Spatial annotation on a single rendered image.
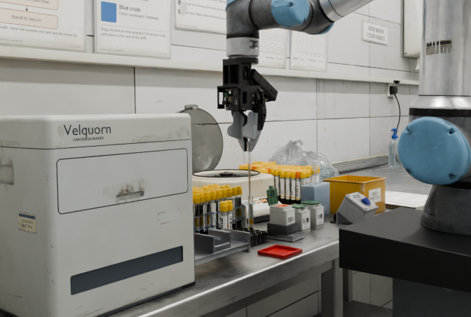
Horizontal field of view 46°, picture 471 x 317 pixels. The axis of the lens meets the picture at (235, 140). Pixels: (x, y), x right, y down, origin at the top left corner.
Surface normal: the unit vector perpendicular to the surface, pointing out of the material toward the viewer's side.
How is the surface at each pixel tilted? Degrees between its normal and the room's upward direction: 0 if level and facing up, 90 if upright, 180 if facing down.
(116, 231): 90
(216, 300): 90
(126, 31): 94
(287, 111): 90
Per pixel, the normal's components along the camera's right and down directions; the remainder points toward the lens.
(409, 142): -0.63, 0.18
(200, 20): 0.76, 0.04
